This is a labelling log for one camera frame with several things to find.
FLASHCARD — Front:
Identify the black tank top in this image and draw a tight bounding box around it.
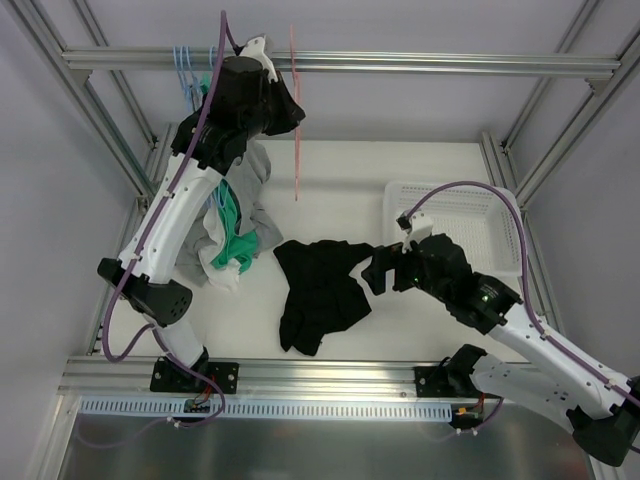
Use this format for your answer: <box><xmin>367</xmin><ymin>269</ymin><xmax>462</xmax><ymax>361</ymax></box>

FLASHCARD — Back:
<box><xmin>273</xmin><ymin>240</ymin><xmax>373</xmax><ymax>356</ymax></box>

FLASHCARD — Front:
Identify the grey tank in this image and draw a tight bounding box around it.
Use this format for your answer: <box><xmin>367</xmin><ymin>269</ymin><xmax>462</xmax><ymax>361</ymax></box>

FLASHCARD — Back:
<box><xmin>175</xmin><ymin>218</ymin><xmax>211</xmax><ymax>287</ymax></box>
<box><xmin>226</xmin><ymin>140</ymin><xmax>283</xmax><ymax>255</ymax></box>

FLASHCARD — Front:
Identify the pink wire hanger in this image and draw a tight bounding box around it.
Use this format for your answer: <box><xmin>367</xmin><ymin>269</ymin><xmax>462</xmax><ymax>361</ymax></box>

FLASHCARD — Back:
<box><xmin>289</xmin><ymin>24</ymin><xmax>301</xmax><ymax>202</ymax></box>

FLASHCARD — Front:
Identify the green tank top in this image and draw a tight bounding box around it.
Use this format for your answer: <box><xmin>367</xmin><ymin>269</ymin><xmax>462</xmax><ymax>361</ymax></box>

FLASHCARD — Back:
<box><xmin>210</xmin><ymin>180</ymin><xmax>258</xmax><ymax>274</ymax></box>

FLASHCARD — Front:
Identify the blue hanger of green top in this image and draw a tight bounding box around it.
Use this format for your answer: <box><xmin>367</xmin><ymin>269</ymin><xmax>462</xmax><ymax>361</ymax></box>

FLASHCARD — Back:
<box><xmin>200</xmin><ymin>46</ymin><xmax>218</xmax><ymax>99</ymax></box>

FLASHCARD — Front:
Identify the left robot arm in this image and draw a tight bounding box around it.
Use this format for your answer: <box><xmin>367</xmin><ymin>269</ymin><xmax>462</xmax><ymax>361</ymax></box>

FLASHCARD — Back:
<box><xmin>97</xmin><ymin>51</ymin><xmax>305</xmax><ymax>392</ymax></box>

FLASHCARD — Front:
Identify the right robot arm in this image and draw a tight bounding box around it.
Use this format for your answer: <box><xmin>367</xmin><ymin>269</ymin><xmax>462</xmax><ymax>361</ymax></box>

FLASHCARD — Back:
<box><xmin>362</xmin><ymin>234</ymin><xmax>639</xmax><ymax>467</ymax></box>

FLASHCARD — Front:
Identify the blue hanger of white top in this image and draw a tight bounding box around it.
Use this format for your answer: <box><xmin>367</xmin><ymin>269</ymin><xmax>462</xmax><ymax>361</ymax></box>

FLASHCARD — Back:
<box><xmin>180</xmin><ymin>45</ymin><xmax>201</xmax><ymax>112</ymax></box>

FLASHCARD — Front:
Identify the blue hanger of grey top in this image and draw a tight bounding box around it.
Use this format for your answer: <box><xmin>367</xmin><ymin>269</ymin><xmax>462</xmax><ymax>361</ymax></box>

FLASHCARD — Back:
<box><xmin>172</xmin><ymin>46</ymin><xmax>193</xmax><ymax>105</ymax></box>

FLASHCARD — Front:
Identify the white tank top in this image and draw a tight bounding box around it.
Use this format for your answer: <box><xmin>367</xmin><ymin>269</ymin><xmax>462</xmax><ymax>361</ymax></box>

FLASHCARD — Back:
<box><xmin>196</xmin><ymin>206</ymin><xmax>240</xmax><ymax>293</ymax></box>

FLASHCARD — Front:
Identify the white plastic basket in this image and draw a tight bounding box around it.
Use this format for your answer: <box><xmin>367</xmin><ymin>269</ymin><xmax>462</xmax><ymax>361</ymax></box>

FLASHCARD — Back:
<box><xmin>382</xmin><ymin>181</ymin><xmax>522</xmax><ymax>277</ymax></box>

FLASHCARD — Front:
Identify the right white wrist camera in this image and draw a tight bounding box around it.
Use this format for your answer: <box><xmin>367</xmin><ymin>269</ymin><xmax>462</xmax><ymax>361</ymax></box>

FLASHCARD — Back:
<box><xmin>396</xmin><ymin>210</ymin><xmax>434</xmax><ymax>253</ymax></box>

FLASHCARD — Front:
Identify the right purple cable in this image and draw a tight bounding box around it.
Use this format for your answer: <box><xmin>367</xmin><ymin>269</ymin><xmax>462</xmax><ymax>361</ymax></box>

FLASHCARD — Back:
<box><xmin>407</xmin><ymin>180</ymin><xmax>616</xmax><ymax>386</ymax></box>

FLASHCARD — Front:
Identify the purple cable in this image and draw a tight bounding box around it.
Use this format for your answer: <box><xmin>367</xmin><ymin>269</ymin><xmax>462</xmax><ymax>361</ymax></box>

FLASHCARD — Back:
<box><xmin>102</xmin><ymin>12</ymin><xmax>251</xmax><ymax>371</ymax></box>
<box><xmin>407</xmin><ymin>180</ymin><xmax>616</xmax><ymax>386</ymax></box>

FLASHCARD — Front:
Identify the aluminium hanging rail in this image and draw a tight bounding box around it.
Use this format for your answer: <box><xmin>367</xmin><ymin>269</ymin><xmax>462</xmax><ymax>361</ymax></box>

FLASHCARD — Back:
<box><xmin>62</xmin><ymin>47</ymin><xmax>622</xmax><ymax>80</ymax></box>

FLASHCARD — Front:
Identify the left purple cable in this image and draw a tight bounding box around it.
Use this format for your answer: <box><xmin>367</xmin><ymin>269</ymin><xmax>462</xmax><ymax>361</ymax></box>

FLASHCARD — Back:
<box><xmin>102</xmin><ymin>12</ymin><xmax>251</xmax><ymax>371</ymax></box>

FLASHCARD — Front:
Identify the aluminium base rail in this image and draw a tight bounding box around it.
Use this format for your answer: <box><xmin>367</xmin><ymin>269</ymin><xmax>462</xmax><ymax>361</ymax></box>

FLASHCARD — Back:
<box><xmin>57</xmin><ymin>355</ymin><xmax>501</xmax><ymax>401</ymax></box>

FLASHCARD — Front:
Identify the white slotted cable duct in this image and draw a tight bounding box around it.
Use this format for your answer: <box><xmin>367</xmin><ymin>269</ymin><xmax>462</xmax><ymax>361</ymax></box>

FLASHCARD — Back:
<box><xmin>79</xmin><ymin>396</ymin><xmax>453</xmax><ymax>423</ymax></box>

